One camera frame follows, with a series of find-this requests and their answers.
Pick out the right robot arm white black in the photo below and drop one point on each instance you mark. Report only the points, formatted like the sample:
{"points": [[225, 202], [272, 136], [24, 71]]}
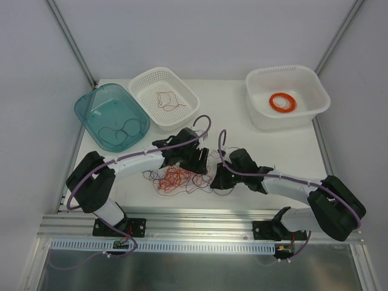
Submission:
{"points": [[329, 204]]}

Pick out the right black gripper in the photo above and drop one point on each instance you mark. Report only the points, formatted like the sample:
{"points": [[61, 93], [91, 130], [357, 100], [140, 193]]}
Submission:
{"points": [[223, 179]]}

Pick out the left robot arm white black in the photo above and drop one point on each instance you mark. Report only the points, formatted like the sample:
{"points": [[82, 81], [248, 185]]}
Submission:
{"points": [[94, 177]]}

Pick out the aluminium mounting rail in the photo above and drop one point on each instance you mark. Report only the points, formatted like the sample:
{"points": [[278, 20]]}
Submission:
{"points": [[212, 225]]}

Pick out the white perforated plastic basket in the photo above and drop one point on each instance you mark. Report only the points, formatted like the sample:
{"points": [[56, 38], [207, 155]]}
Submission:
{"points": [[167, 100]]}

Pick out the right aluminium frame post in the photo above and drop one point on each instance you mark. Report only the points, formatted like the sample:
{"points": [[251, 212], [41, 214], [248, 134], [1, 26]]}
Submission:
{"points": [[339, 34]]}

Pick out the white deep plastic tub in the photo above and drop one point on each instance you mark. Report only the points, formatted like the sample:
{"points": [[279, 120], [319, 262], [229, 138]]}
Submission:
{"points": [[284, 97]]}

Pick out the white slotted cable duct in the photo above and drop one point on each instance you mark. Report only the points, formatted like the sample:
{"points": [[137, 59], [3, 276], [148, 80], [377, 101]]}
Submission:
{"points": [[165, 246]]}

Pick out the aluminium frame post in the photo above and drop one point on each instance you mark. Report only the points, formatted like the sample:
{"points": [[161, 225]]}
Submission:
{"points": [[70, 40], [339, 34]]}

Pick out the teal transparent plastic bin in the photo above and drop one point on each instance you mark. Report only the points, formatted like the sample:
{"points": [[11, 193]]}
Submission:
{"points": [[112, 117]]}

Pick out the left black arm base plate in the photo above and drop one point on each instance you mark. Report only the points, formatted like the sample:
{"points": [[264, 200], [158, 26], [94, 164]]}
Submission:
{"points": [[135, 227]]}

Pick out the left aluminium frame post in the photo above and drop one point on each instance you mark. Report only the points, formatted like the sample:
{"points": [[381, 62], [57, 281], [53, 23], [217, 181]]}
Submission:
{"points": [[70, 40]]}

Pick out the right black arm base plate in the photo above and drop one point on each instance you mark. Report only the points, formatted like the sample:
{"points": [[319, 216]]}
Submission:
{"points": [[275, 231]]}

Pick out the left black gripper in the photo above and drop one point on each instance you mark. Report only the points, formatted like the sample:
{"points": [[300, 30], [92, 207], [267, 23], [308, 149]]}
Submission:
{"points": [[196, 161]]}

